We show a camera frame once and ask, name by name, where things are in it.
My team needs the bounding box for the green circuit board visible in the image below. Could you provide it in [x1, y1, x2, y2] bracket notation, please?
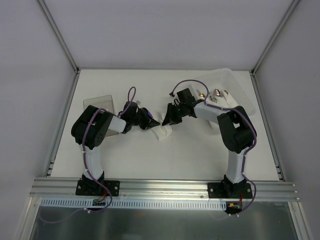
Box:
[227, 202, 243, 209]
[92, 198, 106, 207]

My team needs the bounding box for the silver fork in basket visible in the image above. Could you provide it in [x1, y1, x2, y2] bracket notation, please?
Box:
[209, 90, 218, 103]

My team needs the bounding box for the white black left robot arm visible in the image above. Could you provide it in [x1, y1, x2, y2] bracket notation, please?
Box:
[71, 101, 160, 195]

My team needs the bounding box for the silver spoon in basket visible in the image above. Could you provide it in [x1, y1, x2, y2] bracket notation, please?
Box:
[213, 88, 224, 98]

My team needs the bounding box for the right aluminium frame post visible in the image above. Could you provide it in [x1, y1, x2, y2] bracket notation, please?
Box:
[251, 0, 301, 77]

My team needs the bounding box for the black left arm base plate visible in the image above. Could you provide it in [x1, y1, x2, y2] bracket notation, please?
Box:
[75, 174, 121, 197]

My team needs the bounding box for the white perforated plastic basket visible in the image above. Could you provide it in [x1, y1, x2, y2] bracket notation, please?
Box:
[194, 68, 256, 117]

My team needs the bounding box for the white slotted cable duct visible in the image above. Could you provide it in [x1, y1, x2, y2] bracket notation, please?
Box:
[40, 197, 227, 211]

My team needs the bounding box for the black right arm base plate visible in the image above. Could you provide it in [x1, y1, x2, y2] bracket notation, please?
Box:
[207, 182, 253, 200]

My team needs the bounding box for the aluminium front rail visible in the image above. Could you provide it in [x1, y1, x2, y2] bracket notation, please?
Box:
[29, 177, 300, 202]

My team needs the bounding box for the left green circuit board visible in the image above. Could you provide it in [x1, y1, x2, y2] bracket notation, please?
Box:
[92, 198, 106, 207]

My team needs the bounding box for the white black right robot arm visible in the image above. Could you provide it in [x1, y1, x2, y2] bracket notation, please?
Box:
[162, 88, 257, 198]

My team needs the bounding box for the left aluminium frame post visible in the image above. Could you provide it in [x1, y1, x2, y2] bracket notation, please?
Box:
[36, 0, 79, 74]

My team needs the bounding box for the aluminium frame post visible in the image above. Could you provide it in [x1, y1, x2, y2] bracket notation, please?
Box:
[251, 0, 301, 77]
[36, 0, 79, 74]

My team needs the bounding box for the right green circuit board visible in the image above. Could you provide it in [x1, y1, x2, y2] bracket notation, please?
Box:
[227, 202, 243, 209]

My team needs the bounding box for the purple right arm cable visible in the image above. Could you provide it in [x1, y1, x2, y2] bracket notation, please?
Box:
[169, 79, 258, 217]

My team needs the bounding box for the clear acrylic tray box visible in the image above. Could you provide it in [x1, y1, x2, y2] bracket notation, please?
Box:
[83, 94, 119, 138]

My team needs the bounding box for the white paper napkin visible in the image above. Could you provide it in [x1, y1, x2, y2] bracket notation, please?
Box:
[151, 112, 173, 141]

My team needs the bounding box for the rolled napkin in basket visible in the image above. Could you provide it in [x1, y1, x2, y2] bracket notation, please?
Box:
[222, 90, 239, 108]

